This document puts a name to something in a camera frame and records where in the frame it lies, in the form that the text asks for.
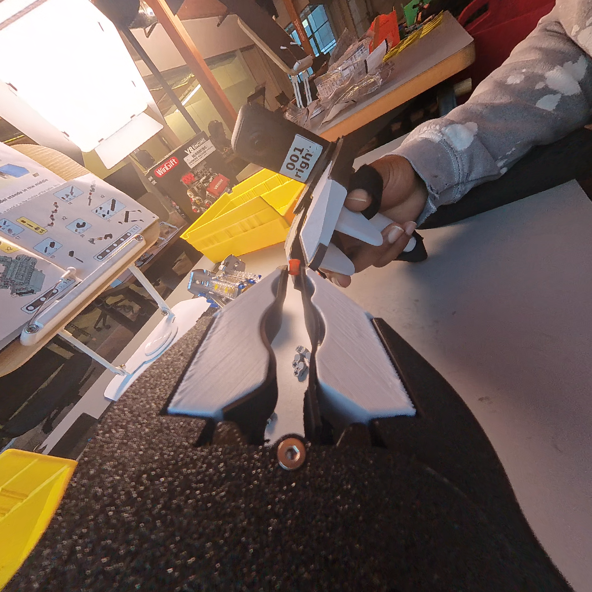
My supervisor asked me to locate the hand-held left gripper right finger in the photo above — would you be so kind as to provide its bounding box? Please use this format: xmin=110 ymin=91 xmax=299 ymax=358
xmin=300 ymin=267 xmax=417 ymax=428

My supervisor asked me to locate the brick engine model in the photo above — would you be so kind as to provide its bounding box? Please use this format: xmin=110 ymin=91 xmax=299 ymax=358
xmin=187 ymin=254 xmax=264 ymax=310

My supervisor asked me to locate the person's right hand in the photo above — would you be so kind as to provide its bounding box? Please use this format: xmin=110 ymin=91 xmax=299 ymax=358
xmin=324 ymin=155 xmax=428 ymax=288

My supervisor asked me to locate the instruction booklet on stand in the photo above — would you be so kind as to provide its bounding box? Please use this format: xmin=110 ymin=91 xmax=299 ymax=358
xmin=0 ymin=143 xmax=206 ymax=403

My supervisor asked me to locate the pile of clear plastic bags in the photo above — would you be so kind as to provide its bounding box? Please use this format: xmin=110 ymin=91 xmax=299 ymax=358
xmin=284 ymin=37 xmax=398 ymax=125

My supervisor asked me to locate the white lamp panel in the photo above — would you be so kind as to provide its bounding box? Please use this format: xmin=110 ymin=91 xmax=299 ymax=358
xmin=0 ymin=0 xmax=165 ymax=169

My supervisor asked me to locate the wooden background table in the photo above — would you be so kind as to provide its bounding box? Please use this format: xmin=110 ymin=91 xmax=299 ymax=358
xmin=319 ymin=10 xmax=477 ymax=142

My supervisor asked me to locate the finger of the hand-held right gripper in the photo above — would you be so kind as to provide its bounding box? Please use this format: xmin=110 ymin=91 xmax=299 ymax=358
xmin=283 ymin=177 xmax=348 ymax=271

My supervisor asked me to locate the dark cloth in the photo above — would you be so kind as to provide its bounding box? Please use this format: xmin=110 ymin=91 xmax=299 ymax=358
xmin=416 ymin=129 xmax=592 ymax=230

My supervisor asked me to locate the pile of grey connectors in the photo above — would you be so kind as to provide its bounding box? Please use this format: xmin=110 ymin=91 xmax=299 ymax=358
xmin=290 ymin=344 xmax=311 ymax=382

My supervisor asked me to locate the black light bar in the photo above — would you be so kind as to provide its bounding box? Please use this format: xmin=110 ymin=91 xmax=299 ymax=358
xmin=217 ymin=0 xmax=315 ymax=75

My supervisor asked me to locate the black printed kit box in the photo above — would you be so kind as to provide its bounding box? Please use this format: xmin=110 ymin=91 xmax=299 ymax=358
xmin=143 ymin=139 xmax=237 ymax=223

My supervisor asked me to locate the yellow plastic bin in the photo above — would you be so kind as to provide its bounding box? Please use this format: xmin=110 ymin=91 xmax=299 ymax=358
xmin=227 ymin=167 xmax=307 ymax=218
xmin=180 ymin=192 xmax=297 ymax=261
xmin=0 ymin=448 xmax=78 ymax=586

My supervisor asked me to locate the orange box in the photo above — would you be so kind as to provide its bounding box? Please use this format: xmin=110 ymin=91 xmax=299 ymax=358
xmin=370 ymin=9 xmax=401 ymax=51

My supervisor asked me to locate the red tote bag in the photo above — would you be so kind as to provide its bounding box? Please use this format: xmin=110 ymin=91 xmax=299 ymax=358
xmin=458 ymin=0 xmax=556 ymax=91

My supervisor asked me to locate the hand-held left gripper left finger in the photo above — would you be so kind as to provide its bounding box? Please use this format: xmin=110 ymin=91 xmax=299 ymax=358
xmin=166 ymin=266 xmax=290 ymax=421

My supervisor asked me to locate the grey desk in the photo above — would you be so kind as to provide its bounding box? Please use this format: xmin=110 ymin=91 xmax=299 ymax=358
xmin=166 ymin=180 xmax=592 ymax=592

